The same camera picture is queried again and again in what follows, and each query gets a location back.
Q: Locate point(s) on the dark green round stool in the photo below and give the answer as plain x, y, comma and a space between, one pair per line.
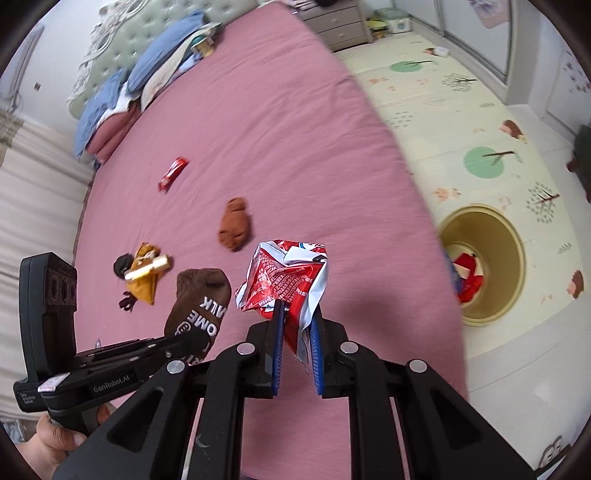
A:
580, 162

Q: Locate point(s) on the blue pillow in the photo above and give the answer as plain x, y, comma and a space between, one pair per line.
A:
161, 47
111, 98

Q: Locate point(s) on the patterned cream floor mat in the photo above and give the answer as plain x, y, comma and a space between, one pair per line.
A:
528, 371

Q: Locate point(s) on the dark maroon small cloth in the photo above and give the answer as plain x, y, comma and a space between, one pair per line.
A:
127, 302

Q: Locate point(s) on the gold amber bottle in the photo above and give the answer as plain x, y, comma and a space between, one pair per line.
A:
152, 267

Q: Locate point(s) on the white cream cloth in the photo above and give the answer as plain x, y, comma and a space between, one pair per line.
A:
197, 46

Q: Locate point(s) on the grey bedside drawer cabinet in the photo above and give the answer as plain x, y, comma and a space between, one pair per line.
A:
340, 26

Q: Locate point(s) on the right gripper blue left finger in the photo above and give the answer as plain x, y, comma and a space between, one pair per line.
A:
279, 318

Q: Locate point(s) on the green tufted headboard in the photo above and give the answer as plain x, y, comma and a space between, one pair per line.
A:
125, 30

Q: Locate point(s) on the red cloth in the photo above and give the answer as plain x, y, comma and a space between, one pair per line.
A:
468, 266

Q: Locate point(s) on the red candy bar wrapper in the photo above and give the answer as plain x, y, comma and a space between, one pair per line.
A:
174, 170

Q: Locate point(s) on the sliding wardrobe doors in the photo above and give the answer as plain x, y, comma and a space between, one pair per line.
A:
481, 27

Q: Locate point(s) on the green white storage box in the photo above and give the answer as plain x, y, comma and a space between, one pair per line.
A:
399, 21

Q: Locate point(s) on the pink bed sheet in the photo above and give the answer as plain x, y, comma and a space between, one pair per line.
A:
272, 117

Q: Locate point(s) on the red white wrapper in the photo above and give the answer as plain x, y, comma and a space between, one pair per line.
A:
293, 272

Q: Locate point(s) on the rust brown sock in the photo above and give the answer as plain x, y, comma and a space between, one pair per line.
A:
235, 228

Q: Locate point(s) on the dark brown lettered sock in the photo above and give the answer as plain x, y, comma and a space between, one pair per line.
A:
202, 299

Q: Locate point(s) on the person's left hand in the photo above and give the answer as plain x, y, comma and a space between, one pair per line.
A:
49, 446

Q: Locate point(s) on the pink folded blanket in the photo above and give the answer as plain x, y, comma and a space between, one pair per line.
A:
111, 132

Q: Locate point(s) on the blue box in bucket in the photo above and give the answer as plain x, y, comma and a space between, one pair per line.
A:
457, 280

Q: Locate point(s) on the black rolled sock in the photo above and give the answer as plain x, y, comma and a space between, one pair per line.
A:
123, 264

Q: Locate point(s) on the mustard yellow pouch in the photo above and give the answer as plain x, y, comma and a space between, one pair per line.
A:
144, 289

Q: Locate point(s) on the yellow plastic bucket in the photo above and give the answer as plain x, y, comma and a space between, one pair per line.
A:
487, 233

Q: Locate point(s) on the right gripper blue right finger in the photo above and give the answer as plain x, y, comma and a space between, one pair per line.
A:
317, 355

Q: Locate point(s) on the beige curtain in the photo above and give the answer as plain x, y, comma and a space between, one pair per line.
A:
42, 188

